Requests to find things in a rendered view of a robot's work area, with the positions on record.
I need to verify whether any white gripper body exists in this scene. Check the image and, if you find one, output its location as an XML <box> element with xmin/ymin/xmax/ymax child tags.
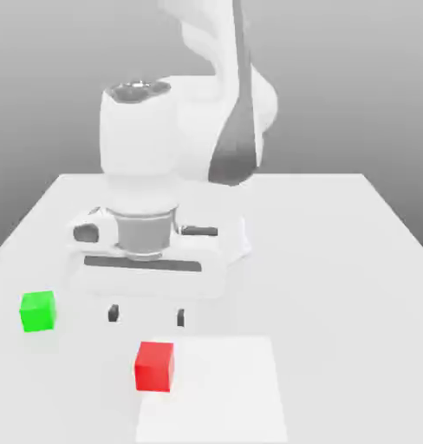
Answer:
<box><xmin>67</xmin><ymin>246</ymin><xmax>231</xmax><ymax>300</ymax></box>

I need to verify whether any small red cube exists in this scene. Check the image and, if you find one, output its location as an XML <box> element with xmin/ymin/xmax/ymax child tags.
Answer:
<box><xmin>133</xmin><ymin>341</ymin><xmax>175</xmax><ymax>394</ymax></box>

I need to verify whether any small green cube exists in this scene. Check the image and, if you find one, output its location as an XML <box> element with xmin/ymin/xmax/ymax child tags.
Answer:
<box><xmin>19</xmin><ymin>290</ymin><xmax>57</xmax><ymax>333</ymax></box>

